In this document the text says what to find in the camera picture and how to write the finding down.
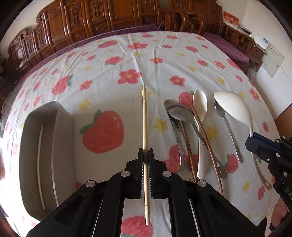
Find light bamboo chopstick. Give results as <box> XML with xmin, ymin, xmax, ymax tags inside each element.
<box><xmin>142</xmin><ymin>84</ymin><xmax>150</xmax><ymax>226</ymax></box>

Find cream plastic ladle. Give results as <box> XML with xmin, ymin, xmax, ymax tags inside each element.
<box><xmin>213</xmin><ymin>91</ymin><xmax>273</xmax><ymax>191</ymax></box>

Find cream plastic fork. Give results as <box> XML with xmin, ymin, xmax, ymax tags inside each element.
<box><xmin>36</xmin><ymin>123</ymin><xmax>46</xmax><ymax>210</ymax></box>

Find steel spoon on right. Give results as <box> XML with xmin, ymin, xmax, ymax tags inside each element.
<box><xmin>214</xmin><ymin>100</ymin><xmax>243</xmax><ymax>163</ymax></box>

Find steel fork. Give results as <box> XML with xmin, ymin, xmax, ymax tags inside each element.
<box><xmin>164</xmin><ymin>99</ymin><xmax>185</xmax><ymax>171</ymax></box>

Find cream plastic spoon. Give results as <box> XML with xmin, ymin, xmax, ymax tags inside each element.
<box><xmin>192</xmin><ymin>89</ymin><xmax>208</xmax><ymax>180</ymax></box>

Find steel rectangular utensil tray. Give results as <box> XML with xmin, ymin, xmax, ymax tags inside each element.
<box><xmin>19</xmin><ymin>100</ymin><xmax>77</xmax><ymax>221</ymax></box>

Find floral strawberry tablecloth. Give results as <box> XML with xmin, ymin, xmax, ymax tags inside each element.
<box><xmin>1</xmin><ymin>32</ymin><xmax>279</xmax><ymax>236</ymax></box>

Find red calendar card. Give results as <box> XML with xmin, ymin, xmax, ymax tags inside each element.
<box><xmin>223</xmin><ymin>11</ymin><xmax>239</xmax><ymax>28</ymax></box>

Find carved wooden bench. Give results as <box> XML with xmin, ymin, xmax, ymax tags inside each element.
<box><xmin>0</xmin><ymin>0</ymin><xmax>160</xmax><ymax>81</ymax></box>

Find steel spoon with holed handle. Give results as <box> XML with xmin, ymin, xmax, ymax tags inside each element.
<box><xmin>168</xmin><ymin>103</ymin><xmax>227</xmax><ymax>180</ymax></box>

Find white wall electrical panel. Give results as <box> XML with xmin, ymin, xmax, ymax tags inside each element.
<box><xmin>262</xmin><ymin>43</ymin><xmax>285</xmax><ymax>78</ymax></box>

